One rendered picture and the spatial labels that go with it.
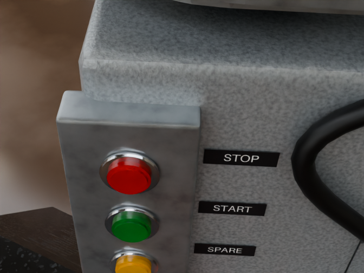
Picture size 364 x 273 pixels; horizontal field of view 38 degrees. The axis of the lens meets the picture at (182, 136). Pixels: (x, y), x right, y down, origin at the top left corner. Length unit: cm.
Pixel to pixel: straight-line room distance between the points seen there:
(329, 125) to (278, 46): 5
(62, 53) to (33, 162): 80
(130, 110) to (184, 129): 3
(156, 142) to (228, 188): 8
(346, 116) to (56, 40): 284
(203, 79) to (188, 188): 7
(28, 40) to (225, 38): 284
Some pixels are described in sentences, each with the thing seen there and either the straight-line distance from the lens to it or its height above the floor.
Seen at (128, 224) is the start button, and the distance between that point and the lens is 34.
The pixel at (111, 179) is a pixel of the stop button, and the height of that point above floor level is 150.
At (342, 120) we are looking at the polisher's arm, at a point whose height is 155.
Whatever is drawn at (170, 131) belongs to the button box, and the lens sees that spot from 29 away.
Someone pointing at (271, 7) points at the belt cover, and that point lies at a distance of 27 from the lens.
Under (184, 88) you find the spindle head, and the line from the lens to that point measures 29.
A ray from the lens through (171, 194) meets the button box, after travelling 33.
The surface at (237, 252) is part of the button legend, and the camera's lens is 41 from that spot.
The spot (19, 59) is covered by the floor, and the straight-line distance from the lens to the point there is 298.
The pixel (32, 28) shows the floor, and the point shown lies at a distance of 321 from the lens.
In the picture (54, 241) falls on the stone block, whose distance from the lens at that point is 117.
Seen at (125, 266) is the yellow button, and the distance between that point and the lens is 39.
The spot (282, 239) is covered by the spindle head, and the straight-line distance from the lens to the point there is 40.
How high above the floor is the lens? 174
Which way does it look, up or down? 45 degrees down
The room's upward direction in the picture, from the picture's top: 3 degrees clockwise
